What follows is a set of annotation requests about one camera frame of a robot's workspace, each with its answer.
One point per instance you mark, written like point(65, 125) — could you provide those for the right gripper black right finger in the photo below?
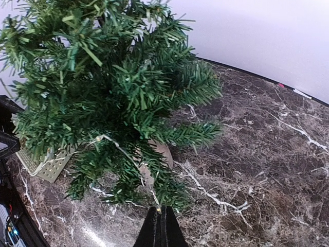
point(170, 232)

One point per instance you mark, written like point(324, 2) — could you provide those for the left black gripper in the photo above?
point(11, 142)

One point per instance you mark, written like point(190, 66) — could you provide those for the round wooden tree base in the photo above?
point(155, 162)

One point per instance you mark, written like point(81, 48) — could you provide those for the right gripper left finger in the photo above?
point(149, 235)

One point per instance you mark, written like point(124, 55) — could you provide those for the small green christmas tree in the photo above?
point(107, 76)

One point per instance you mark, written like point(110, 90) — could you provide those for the green perforated plastic basket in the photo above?
point(49, 167)

